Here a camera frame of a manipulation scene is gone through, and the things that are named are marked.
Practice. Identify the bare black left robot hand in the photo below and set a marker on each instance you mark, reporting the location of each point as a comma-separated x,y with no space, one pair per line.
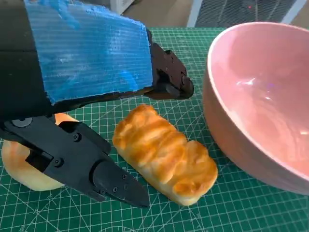
19,79

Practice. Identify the round toy bread bun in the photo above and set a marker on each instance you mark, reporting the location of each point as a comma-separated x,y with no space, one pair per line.
21,174

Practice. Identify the oblong toy bread loaf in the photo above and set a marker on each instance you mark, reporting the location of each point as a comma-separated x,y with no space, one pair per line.
164,157

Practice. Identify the pink bowl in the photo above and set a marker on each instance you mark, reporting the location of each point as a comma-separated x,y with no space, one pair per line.
253,96

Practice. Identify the white cabinet with mesh panel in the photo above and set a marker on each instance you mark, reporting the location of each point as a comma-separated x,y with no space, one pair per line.
120,6

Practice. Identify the white ventilated appliance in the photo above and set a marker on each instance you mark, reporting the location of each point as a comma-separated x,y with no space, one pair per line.
241,12

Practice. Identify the green cutting mat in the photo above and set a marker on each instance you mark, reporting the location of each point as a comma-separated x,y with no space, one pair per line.
217,212

